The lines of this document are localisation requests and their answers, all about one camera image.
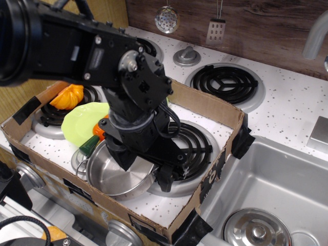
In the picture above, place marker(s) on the brown cardboard fence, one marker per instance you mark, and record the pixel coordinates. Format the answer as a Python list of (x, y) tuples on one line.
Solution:
[(193, 101)]

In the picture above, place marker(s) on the silver front surface knob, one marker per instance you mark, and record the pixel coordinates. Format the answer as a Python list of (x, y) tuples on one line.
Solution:
[(79, 164)]

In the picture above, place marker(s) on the front right black burner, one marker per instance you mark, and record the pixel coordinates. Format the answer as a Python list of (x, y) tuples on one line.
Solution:
[(200, 149)]

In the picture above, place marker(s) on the silver sink basin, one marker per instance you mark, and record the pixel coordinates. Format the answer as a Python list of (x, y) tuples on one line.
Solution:
[(285, 182)]

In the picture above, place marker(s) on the grey square faucet base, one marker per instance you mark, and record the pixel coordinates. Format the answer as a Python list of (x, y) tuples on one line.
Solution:
[(318, 137)]

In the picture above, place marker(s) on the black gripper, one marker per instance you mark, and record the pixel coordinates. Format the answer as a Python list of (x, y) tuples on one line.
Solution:
[(149, 136)]

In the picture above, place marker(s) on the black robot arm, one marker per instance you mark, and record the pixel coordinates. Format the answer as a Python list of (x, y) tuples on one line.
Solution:
[(44, 41)]

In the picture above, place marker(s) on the back right black burner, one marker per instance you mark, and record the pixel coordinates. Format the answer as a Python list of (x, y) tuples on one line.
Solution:
[(233, 83)]

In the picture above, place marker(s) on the hanging metal spatula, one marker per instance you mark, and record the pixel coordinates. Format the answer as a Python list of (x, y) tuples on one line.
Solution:
[(216, 28)]

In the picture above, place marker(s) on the light green plastic plate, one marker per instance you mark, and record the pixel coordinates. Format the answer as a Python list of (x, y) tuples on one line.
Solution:
[(78, 124)]

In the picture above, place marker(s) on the orange toy pumpkin slice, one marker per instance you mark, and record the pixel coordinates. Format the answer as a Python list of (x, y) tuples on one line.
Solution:
[(68, 98)]

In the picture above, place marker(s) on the back left black burner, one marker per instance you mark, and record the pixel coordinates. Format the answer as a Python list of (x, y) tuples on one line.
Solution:
[(151, 48)]

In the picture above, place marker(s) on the silver faucet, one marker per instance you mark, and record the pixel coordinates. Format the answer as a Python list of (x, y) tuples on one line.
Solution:
[(315, 37)]

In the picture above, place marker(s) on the silver back stove knob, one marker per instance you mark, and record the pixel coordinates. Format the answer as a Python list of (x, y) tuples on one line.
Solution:
[(187, 57)]

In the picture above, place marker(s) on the orange toy carrot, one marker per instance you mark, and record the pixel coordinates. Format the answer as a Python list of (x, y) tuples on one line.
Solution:
[(89, 146)]

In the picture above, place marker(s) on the stainless steel pot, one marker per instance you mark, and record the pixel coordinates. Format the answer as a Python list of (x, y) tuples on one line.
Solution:
[(104, 174)]

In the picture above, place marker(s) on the front left black burner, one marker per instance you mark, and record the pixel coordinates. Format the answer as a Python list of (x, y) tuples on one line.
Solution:
[(47, 121)]

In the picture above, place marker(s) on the silver sink drain plug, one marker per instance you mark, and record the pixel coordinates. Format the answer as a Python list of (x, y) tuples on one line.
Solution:
[(253, 226)]

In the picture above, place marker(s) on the hanging metal strainer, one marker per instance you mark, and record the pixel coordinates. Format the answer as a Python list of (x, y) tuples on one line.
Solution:
[(167, 19)]

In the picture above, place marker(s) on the silver front knob left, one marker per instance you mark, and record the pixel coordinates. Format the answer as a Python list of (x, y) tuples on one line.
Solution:
[(29, 178)]

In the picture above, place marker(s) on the silver front knob right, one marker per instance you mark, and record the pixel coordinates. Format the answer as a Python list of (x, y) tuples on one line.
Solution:
[(120, 234)]

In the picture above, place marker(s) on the black burner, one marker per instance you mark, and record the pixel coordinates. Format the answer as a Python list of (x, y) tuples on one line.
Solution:
[(47, 121), (233, 83), (151, 48), (200, 149)]

